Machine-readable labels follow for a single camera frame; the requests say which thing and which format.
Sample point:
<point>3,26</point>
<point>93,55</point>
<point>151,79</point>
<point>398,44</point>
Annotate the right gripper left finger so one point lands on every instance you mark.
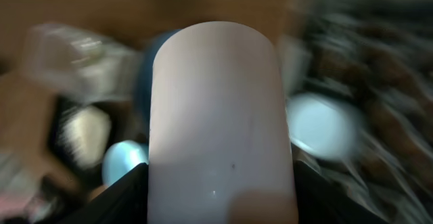
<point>124,202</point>

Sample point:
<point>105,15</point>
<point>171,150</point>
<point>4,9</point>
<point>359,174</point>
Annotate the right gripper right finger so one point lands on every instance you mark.
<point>320,203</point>

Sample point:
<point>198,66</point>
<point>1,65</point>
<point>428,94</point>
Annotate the light blue cup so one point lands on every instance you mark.
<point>326,128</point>

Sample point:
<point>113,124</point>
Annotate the pink cup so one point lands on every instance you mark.
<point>219,145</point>

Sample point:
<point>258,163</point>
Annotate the black waste tray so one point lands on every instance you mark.
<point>57,143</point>

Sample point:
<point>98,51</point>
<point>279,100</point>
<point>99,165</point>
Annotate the clear plastic waste bin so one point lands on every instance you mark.
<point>80,64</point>

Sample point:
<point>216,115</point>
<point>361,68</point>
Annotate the light blue bowl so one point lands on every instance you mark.
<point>121,158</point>

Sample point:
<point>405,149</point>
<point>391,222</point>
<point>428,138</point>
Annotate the pile of rice grains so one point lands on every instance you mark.
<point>87,132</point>

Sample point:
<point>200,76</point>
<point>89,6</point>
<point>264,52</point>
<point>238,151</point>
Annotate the dark blue plate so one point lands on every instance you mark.
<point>142,93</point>

